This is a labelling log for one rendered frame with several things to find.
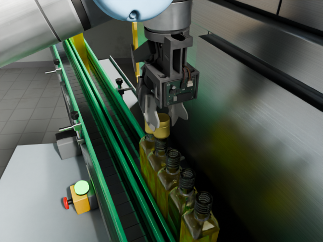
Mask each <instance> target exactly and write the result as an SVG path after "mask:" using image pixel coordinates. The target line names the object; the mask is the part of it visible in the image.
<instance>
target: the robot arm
mask: <svg viewBox="0 0 323 242"><path fill-rule="evenodd" d="M192 7H193V0H0V68H1V67H3V66H6V65H8V64H10V63H13V62H15V61H18V60H20V59H22V58H24V57H27V56H29V55H31V54H34V53H36V52H38V51H41V50H43V49H45V48H48V47H50V46H53V45H55V44H57V43H60V42H62V41H64V40H67V39H69V38H71V37H74V36H76V35H78V34H80V33H83V32H84V31H86V30H89V29H91V28H93V27H96V26H98V25H100V24H103V23H105V22H108V21H110V20H112V19H117V20H121V21H128V22H142V24H143V25H144V35H145V38H146V39H148V40H147V41H146V42H144V43H143V44H142V45H141V46H139V47H138V48H137V49H135V50H134V51H133V56H134V59H135V62H136V63H139V62H143V63H144V65H143V66H142V67H141V68H140V69H141V70H142V74H141V76H138V77H137V78H138V83H137V86H136V97H137V100H138V103H139V106H140V108H141V110H142V113H143V116H144V118H145V121H146V123H147V125H148V126H149V127H150V129H151V130H152V131H153V132H155V129H156V128H159V126H160V121H159V117H158V114H157V111H156V107H157V105H158V107H159V108H160V109H162V104H163V105H164V106H165V107H167V106H168V108H169V113H168V115H169V117H170V125H171V126H174V124H175V123H176V121H177V119H178V116H179V117H181V118H182V119H184V120H187V119H188V113H187V111H186V109H185V107H184V105H183V102H186V101H190V100H193V99H197V96H198V86H199V71H198V70H197V69H195V68H194V67H193V66H192V65H190V64H189V63H188V62H187V61H186V59H187V47H192V46H193V37H192V36H190V35H189V30H190V25H191V16H192ZM151 90H152V91H151Z"/></svg>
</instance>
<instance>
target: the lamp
mask: <svg viewBox="0 0 323 242"><path fill-rule="evenodd" d="M88 192H89V185H88V183H87V182H86V181H79V182H77V183H76V185H75V193H76V194H77V195H78V196H83V195H86V194H87V193H88Z"/></svg>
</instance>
